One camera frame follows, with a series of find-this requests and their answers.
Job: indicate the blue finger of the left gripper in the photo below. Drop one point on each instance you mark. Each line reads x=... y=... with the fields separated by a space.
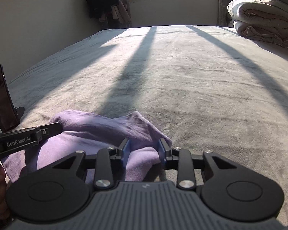
x=15 y=141

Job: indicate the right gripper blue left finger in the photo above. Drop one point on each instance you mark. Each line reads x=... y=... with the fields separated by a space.
x=110 y=166

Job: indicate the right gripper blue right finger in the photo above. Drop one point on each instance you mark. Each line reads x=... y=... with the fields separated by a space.
x=180 y=160

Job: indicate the purple pants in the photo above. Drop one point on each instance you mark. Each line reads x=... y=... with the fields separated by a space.
x=91 y=132

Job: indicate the hanging dark clothes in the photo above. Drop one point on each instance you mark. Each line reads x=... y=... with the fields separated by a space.
x=111 y=14

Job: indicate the dark phone on stand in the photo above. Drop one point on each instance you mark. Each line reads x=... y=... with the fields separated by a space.
x=9 y=114

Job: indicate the grey bed sheet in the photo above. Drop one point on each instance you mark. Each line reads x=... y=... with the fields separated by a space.
x=205 y=87

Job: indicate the folded beige pink quilt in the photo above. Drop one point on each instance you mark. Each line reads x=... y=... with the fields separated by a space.
x=259 y=21

